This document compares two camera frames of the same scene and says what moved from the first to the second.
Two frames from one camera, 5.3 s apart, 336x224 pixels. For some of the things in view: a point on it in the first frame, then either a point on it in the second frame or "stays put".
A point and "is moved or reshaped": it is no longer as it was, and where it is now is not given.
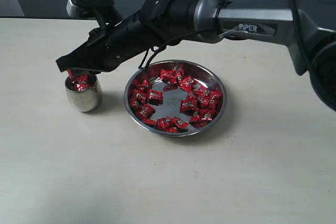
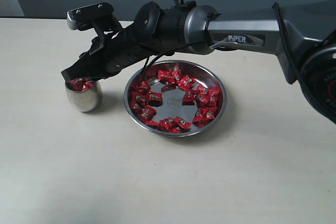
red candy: (155, 97) stays put
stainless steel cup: (85, 100) stays put
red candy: (70, 72) is moved or reshaped
